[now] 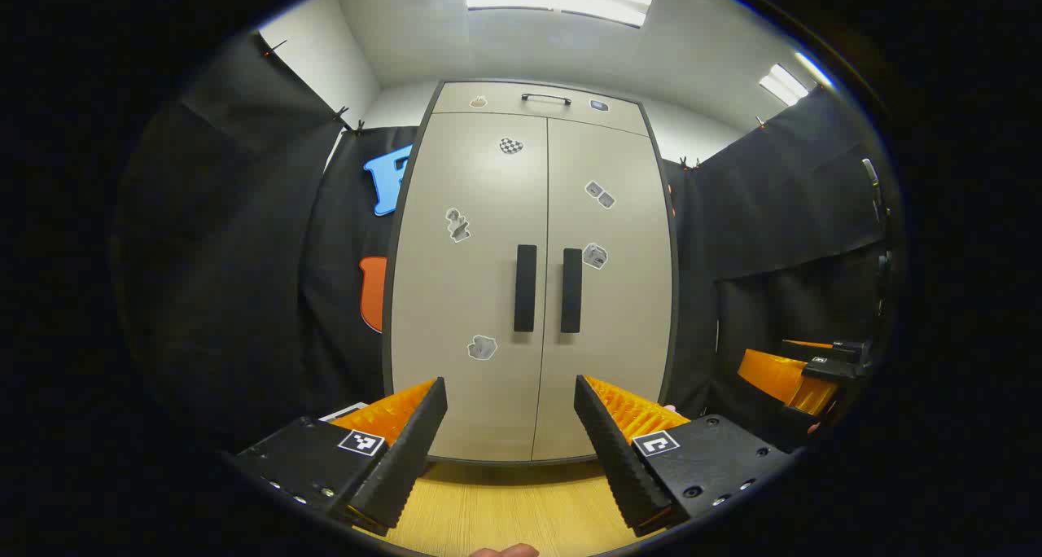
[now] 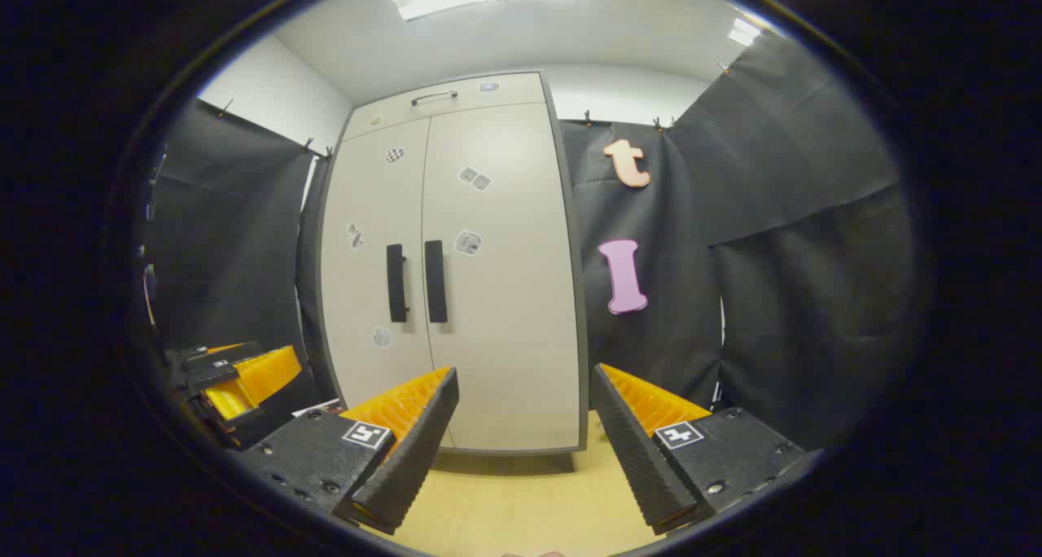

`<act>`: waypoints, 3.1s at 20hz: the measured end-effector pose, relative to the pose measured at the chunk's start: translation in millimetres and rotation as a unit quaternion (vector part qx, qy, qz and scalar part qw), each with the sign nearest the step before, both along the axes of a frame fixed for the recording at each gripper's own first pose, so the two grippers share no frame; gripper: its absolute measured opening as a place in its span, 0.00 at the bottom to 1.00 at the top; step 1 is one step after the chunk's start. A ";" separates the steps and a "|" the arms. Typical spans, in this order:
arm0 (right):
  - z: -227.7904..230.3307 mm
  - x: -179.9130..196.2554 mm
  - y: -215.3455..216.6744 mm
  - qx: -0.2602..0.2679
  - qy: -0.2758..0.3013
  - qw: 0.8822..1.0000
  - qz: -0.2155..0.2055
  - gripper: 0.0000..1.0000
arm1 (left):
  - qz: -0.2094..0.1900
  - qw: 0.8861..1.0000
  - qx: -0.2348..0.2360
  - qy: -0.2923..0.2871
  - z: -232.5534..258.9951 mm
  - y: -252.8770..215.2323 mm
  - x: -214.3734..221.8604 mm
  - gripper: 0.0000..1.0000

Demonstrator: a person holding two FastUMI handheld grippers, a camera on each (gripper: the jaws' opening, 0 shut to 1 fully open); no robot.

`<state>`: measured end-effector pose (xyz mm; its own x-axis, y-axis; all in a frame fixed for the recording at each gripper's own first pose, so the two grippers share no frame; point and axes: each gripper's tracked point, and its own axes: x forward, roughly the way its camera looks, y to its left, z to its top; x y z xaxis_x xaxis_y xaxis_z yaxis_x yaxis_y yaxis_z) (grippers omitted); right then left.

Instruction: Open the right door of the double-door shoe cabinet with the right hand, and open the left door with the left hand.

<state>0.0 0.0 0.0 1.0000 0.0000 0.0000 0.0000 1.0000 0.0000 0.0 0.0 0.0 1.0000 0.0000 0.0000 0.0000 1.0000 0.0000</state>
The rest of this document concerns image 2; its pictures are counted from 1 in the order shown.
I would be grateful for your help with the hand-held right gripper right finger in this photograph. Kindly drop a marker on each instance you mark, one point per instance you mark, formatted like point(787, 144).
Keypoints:
point(631, 451)

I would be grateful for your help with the white booklet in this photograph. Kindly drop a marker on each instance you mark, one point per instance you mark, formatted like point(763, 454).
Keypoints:
point(313, 409)

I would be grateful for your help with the white cabinet top drawer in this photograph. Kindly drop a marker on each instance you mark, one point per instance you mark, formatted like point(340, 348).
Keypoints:
point(456, 113)

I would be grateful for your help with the white double-door shoe cabinet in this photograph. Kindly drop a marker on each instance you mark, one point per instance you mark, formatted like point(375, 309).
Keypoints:
point(505, 296)

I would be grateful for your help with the white cabinet door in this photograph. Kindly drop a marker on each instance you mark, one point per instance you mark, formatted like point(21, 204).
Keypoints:
point(366, 296)
point(513, 313)

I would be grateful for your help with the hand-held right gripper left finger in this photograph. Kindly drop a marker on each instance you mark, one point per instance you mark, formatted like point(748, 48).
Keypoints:
point(415, 451)

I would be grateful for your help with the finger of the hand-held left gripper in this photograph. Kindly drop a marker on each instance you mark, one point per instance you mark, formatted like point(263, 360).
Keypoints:
point(228, 402)
point(269, 374)

